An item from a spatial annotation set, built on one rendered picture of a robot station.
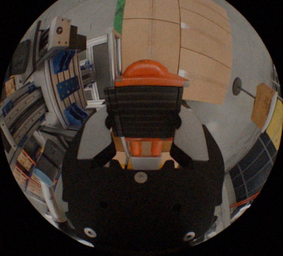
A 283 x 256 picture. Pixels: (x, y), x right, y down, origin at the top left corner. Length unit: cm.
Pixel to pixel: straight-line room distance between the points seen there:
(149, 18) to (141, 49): 27
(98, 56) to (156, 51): 67
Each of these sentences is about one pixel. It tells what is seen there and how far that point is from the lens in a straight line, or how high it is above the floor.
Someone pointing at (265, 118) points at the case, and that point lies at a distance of 176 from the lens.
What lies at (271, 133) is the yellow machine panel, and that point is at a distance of 741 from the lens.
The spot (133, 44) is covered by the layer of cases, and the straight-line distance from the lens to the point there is 65.
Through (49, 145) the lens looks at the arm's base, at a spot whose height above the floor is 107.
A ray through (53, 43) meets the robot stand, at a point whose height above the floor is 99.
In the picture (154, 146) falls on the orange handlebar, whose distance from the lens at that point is 16.
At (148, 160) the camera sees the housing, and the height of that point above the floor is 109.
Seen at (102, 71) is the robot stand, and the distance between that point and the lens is 107.
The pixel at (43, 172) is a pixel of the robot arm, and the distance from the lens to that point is 50.
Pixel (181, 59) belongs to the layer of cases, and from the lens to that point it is 69.
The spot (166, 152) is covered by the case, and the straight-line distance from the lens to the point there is 44.
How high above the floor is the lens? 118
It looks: 57 degrees down
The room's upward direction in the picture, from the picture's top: 177 degrees counter-clockwise
